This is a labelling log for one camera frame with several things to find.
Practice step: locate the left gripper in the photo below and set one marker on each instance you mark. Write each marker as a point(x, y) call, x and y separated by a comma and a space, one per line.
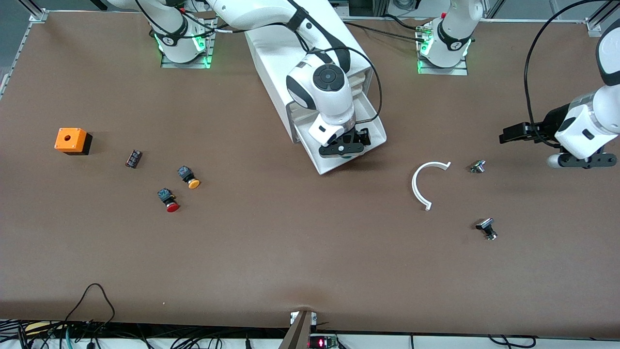
point(551, 121)

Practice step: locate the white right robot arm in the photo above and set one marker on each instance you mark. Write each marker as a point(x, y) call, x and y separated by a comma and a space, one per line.
point(329, 77)

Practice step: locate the white drawer cabinet shell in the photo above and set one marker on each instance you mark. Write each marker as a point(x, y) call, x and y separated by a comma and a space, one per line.
point(269, 82)

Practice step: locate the small red display device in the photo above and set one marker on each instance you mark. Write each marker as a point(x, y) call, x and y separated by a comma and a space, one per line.
point(322, 342)

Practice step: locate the small silver selector switch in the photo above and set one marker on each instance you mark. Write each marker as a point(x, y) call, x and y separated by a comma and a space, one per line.
point(477, 166)

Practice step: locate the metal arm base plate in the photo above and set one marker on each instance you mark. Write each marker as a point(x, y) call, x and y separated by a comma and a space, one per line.
point(169, 64)
point(460, 71)

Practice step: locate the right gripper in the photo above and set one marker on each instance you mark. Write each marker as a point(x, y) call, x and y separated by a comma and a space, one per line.
point(362, 135)

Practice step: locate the brown camera stand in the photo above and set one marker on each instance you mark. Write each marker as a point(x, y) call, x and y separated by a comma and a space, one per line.
point(300, 332)

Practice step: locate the white curved plastic arc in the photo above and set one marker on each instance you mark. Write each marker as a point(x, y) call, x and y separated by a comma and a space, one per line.
point(414, 185)

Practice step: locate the aluminium frame profile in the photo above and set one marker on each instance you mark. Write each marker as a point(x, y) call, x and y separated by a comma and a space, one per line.
point(38, 12)
point(598, 22)

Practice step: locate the red mushroom push button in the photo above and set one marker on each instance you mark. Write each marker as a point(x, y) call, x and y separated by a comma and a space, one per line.
point(169, 201)

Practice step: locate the dark cylindrical capacitor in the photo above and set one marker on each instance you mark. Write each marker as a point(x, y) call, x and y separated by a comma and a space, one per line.
point(133, 159)

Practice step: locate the orange black button enclosure box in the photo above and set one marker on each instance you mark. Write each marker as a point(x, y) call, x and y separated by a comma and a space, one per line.
point(72, 139)

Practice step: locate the yellow mushroom push button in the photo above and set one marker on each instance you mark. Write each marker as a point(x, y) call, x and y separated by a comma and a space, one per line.
point(189, 178)

